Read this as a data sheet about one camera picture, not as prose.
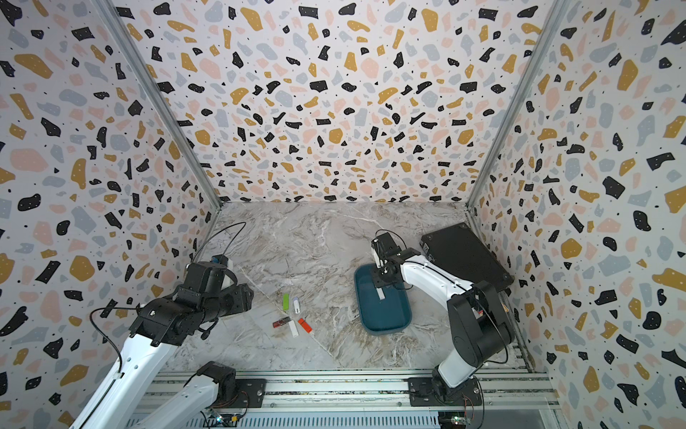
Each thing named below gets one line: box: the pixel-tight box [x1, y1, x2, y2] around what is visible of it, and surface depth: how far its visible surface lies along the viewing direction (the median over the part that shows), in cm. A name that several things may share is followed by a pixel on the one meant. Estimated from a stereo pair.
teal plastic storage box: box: [353, 262, 413, 337], surface depth 90 cm
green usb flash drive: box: [282, 293, 291, 312], surface depth 94 cm
